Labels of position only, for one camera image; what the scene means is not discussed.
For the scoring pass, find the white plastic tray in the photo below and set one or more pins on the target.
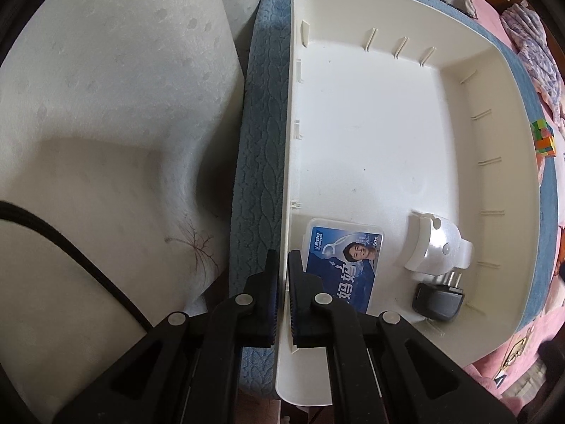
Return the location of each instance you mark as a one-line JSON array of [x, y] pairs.
[[375, 141]]

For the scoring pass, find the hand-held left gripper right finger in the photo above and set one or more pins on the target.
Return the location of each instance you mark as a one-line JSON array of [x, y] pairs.
[[293, 300]]

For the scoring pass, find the pink printed blanket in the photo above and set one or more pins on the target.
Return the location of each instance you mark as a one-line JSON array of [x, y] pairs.
[[543, 340]]

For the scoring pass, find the purple floral cloth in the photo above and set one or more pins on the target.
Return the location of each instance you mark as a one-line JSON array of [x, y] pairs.
[[534, 44]]

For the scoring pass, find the blue label floss box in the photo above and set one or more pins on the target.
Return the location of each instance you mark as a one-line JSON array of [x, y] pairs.
[[348, 265]]

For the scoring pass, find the blue plush mat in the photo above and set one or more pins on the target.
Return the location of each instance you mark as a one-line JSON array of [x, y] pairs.
[[265, 141]]

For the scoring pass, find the white dotted pillow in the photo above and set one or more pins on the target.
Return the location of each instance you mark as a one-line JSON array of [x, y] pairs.
[[110, 97], [240, 0]]

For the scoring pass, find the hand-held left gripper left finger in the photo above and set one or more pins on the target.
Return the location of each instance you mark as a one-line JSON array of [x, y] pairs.
[[273, 300]]

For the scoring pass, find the black charger adapter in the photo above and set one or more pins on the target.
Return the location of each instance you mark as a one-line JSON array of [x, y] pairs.
[[437, 307]]

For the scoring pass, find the colourful puzzle cube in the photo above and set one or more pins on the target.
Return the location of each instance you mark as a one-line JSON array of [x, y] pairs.
[[543, 139]]

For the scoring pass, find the white plastic plug device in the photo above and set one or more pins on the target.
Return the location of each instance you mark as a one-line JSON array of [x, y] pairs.
[[435, 247]]

